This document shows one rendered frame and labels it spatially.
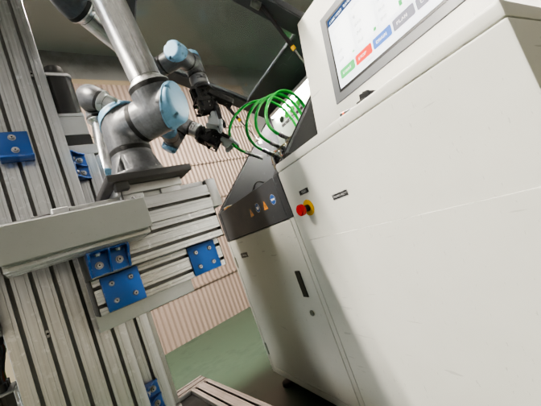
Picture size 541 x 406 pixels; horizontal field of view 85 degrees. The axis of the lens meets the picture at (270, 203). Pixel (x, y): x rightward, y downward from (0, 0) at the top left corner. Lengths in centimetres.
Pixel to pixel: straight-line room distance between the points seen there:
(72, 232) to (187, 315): 272
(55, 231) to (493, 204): 79
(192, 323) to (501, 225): 304
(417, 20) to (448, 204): 51
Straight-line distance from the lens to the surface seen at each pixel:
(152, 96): 89
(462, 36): 63
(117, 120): 94
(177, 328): 332
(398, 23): 101
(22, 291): 99
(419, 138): 66
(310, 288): 110
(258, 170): 178
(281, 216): 108
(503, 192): 62
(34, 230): 69
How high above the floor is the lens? 78
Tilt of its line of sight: 4 degrees up
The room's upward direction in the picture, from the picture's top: 20 degrees counter-clockwise
